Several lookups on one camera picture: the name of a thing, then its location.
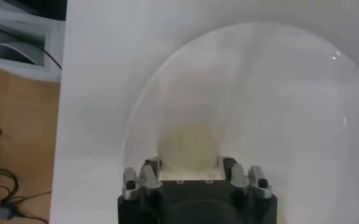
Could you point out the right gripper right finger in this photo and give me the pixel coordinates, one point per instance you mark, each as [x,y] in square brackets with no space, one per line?
[237,179]

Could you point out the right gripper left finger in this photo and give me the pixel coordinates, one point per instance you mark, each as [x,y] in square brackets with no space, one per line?
[150,179]

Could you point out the white steamed baozi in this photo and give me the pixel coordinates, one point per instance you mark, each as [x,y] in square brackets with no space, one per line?
[188,146]

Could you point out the white round plate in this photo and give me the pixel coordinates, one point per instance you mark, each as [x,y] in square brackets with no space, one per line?
[258,91]

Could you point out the grey floor adapter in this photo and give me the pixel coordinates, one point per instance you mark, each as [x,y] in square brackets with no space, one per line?
[1,211]

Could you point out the white housing with grey recess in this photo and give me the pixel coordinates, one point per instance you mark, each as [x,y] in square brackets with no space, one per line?
[14,72]

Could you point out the dark robot body panel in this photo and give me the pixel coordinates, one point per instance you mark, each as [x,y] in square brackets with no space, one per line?
[39,9]

